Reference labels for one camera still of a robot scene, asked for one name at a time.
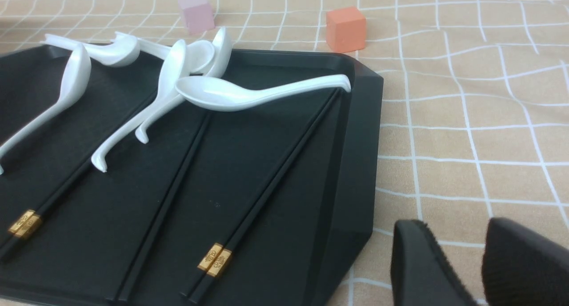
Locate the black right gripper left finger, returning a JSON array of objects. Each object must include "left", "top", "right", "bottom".
[{"left": 391, "top": 220, "right": 477, "bottom": 306}]

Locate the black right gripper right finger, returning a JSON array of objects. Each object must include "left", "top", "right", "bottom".
[{"left": 482, "top": 217, "right": 569, "bottom": 306}]

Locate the checkered tan tablecloth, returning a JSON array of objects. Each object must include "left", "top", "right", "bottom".
[{"left": 1, "top": 0, "right": 568, "bottom": 306}]

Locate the black chopstick gold band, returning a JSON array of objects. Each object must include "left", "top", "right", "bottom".
[
  {"left": 0, "top": 161, "right": 100, "bottom": 263},
  {"left": 188, "top": 89, "right": 329, "bottom": 279},
  {"left": 180, "top": 89, "right": 339, "bottom": 305},
  {"left": 0, "top": 159, "right": 96, "bottom": 253}
]

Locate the orange cube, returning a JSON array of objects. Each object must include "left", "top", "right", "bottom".
[{"left": 325, "top": 6, "right": 367, "bottom": 53}]

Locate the white ceramic spoon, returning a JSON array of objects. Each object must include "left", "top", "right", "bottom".
[
  {"left": 91, "top": 39, "right": 187, "bottom": 173},
  {"left": 175, "top": 74, "right": 352, "bottom": 112},
  {"left": 135, "top": 26, "right": 233, "bottom": 144},
  {"left": 41, "top": 34, "right": 140, "bottom": 68},
  {"left": 0, "top": 43, "right": 92, "bottom": 158},
  {"left": 137, "top": 38, "right": 219, "bottom": 77}
]

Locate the plain black chopstick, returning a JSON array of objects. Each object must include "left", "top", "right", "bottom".
[
  {"left": 116, "top": 114, "right": 213, "bottom": 303},
  {"left": 108, "top": 111, "right": 212, "bottom": 306}
]

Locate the black plastic tray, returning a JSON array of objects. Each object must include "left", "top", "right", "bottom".
[{"left": 1, "top": 49, "right": 384, "bottom": 306}]

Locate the pink cube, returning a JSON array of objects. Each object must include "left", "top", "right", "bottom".
[{"left": 177, "top": 0, "right": 215, "bottom": 35}]

